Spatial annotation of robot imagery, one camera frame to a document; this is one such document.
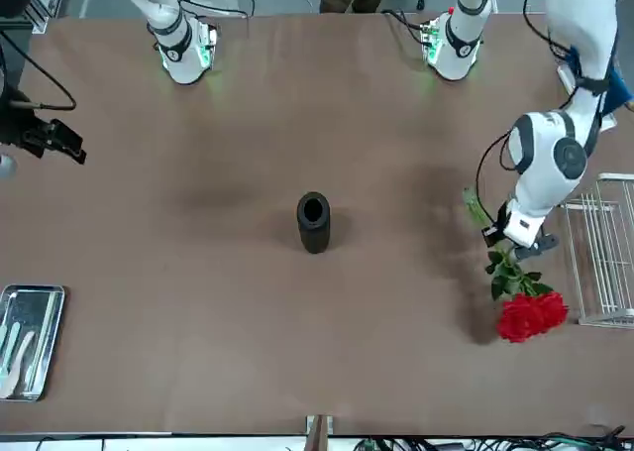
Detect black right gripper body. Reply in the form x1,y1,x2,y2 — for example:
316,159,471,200
0,91,39,150

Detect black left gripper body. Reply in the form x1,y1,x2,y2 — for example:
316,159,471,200
512,235,561,264

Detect red flower bouquet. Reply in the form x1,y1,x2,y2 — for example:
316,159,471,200
463,186,570,344

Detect black cylindrical vase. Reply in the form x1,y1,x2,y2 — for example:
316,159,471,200
295,191,332,256

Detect silver metal tray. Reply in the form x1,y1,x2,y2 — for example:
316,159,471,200
0,284,66,402

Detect pale green plastic utensil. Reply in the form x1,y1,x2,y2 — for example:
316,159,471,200
0,321,22,381

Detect thin metal chopstick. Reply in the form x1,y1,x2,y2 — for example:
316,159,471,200
28,292,53,392
34,295,55,392

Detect cream plastic spoon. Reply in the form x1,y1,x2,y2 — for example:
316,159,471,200
0,330,37,398

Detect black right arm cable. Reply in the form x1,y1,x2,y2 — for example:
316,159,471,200
0,29,78,111

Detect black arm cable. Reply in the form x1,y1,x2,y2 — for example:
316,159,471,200
0,29,78,111
475,128,519,232

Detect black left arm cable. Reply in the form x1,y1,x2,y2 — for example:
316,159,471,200
475,128,519,232

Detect white wire basket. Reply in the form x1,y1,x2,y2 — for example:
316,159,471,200
559,171,634,329

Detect aluminium frame post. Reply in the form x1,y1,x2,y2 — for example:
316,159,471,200
304,413,339,451
0,0,68,35

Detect black cable tangle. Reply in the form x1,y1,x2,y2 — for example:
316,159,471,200
346,423,634,451

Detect black base cable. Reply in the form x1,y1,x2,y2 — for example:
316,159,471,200
380,8,428,46

